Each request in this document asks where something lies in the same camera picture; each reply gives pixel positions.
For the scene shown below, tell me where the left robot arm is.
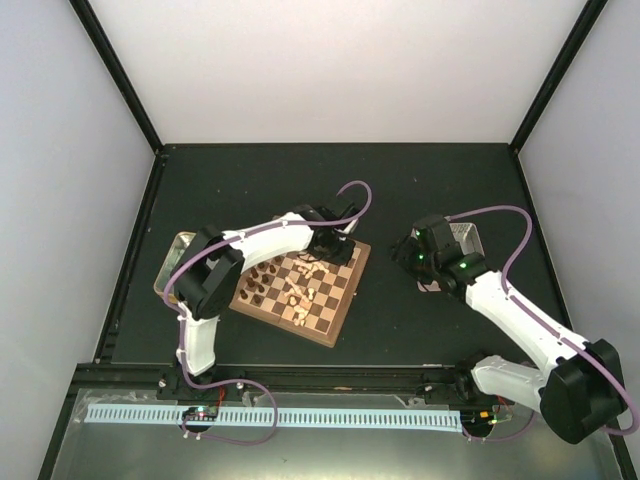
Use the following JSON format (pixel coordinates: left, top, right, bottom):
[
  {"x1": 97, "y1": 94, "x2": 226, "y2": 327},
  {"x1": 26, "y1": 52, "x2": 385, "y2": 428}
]
[{"x1": 162, "y1": 203, "x2": 365, "y2": 399}]

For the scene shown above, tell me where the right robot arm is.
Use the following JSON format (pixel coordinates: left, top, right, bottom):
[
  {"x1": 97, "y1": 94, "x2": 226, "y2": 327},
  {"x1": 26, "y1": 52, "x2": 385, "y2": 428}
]
[{"x1": 391, "y1": 215, "x2": 639, "y2": 444}]

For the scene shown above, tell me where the wooden chess board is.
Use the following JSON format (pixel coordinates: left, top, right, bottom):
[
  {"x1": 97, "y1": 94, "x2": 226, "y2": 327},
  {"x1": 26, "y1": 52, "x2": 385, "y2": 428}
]
[{"x1": 230, "y1": 241, "x2": 371, "y2": 348}]

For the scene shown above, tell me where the right metal tray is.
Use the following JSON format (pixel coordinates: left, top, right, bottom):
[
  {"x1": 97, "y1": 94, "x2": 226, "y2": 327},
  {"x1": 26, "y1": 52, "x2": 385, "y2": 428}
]
[{"x1": 416, "y1": 222, "x2": 485, "y2": 293}]

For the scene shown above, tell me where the metal tray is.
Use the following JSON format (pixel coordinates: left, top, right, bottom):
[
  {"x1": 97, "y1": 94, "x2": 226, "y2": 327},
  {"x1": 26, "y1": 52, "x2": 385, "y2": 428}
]
[
  {"x1": 416, "y1": 222, "x2": 485, "y2": 293},
  {"x1": 153, "y1": 231, "x2": 196, "y2": 298}
]

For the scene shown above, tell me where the left metal tray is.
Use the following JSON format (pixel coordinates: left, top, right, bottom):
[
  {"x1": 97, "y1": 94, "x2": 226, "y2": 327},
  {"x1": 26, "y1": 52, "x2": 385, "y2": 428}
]
[{"x1": 153, "y1": 231, "x2": 196, "y2": 298}]

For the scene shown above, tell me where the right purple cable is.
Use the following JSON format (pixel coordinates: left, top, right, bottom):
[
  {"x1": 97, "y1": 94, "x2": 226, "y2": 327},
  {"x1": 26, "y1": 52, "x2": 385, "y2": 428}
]
[{"x1": 447, "y1": 203, "x2": 640, "y2": 444}]

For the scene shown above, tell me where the purple cable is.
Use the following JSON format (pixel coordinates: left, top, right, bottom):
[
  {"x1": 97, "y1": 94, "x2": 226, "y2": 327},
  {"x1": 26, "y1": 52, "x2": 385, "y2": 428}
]
[
  {"x1": 447, "y1": 203, "x2": 640, "y2": 444},
  {"x1": 162, "y1": 180, "x2": 374, "y2": 445}
]

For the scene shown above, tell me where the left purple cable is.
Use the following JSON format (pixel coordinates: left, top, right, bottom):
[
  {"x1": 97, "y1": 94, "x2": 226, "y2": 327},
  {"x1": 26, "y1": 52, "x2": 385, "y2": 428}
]
[{"x1": 162, "y1": 180, "x2": 374, "y2": 445}]

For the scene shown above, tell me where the black mounting rail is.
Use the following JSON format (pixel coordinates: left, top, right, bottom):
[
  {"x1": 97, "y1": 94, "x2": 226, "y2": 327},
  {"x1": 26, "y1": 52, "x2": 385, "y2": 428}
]
[{"x1": 74, "y1": 363, "x2": 606, "y2": 404}]

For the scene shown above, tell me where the white slotted cable duct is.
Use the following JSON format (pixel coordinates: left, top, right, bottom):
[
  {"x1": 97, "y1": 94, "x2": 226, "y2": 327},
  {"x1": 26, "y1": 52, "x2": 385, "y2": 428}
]
[{"x1": 84, "y1": 404, "x2": 462, "y2": 433}]

